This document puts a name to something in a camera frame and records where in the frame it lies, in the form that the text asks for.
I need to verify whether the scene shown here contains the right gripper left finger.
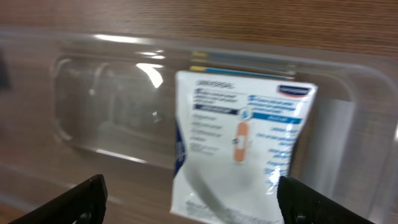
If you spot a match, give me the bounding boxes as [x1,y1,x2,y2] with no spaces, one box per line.
[9,174,108,224]

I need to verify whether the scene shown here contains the white plaster box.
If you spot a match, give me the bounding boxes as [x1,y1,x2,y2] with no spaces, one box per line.
[170,71,318,223]

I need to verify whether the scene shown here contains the blue VapoDrops lozenge box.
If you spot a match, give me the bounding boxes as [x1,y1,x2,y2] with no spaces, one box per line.
[190,52,297,80]

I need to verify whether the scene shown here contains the clear plastic container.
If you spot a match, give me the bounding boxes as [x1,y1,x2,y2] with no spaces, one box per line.
[1,29,397,223]

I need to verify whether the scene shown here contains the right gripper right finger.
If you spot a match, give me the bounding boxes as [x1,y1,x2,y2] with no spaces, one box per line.
[277,176,374,224]

